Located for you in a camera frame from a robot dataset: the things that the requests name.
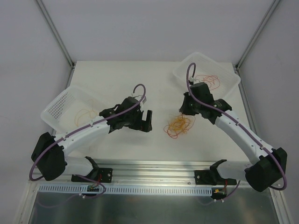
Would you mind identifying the orange yellow wire bundle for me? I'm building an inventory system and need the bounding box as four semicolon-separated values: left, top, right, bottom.
163;113;196;140

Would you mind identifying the separated orange wire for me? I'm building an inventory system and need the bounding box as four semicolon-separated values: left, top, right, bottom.
74;99;99;128

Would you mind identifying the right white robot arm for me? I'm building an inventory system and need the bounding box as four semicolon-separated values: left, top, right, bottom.
179;81;287;192

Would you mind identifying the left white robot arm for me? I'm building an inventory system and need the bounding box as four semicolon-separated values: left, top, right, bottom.
29;97;152;182

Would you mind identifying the right white plastic basket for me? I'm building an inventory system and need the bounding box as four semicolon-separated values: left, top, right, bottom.
173;52;241;99

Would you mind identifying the white plastic basket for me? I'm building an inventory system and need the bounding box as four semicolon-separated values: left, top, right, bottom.
41;85;108;133
173;52;241;99

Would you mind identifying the left white plastic basket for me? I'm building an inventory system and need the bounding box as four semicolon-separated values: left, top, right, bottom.
41;85;108;133

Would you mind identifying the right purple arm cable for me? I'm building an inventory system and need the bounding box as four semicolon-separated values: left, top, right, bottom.
186;63;287;191

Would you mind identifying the aluminium mounting rail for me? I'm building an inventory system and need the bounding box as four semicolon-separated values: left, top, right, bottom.
95;159;214;186

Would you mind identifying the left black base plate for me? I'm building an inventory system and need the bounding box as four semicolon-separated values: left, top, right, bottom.
71;168;113;183

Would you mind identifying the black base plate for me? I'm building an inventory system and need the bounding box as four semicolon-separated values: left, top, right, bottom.
71;168;113;183
194;170;237;186

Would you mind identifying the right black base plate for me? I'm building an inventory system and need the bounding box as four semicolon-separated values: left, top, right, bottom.
194;170;237;186

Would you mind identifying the white slotted cable duct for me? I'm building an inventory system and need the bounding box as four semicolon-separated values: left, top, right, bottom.
38;184;212;196

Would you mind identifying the right aluminium frame post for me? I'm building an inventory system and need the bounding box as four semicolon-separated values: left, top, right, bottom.
235;0;282;72

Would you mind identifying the aluminium frame post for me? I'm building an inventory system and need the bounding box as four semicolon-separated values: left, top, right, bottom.
34;0;75;68
235;0;282;72

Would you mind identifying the left aluminium frame post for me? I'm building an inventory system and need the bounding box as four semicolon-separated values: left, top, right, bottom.
34;0;75;68

